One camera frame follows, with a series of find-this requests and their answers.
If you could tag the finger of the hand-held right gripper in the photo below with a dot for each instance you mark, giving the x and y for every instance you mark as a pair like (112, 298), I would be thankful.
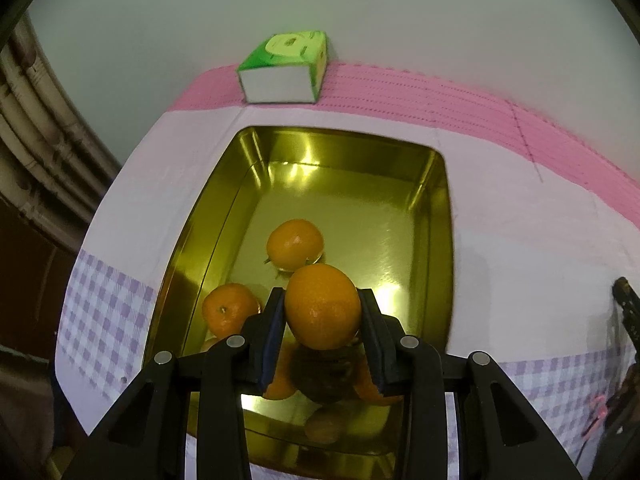
(629, 310)
(622, 425)

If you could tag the green tissue pack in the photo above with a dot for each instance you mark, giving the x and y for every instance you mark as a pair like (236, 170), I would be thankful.
(280, 85)

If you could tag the beige bamboo frame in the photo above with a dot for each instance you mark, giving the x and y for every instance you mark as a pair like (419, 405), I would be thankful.
(40, 125)

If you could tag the dark brown passion fruit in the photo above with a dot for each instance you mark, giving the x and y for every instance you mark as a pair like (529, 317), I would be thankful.
(325, 377)

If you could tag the red and gold tin box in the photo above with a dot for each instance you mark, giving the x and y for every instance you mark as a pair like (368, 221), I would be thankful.
(350, 200)

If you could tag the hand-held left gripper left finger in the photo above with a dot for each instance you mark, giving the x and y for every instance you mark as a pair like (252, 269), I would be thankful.
(272, 340)

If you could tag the pink and purple checked tablecloth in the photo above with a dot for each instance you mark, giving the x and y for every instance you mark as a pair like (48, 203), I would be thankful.
(525, 235)

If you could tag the dark brown furniture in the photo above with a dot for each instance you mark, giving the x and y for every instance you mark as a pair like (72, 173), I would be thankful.
(30, 285)

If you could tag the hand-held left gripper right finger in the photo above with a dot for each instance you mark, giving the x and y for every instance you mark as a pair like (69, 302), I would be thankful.
(375, 355)

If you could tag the orange mandarin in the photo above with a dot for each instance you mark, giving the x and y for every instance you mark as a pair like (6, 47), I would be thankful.
(361, 385)
(322, 305)
(230, 310)
(295, 245)
(281, 377)

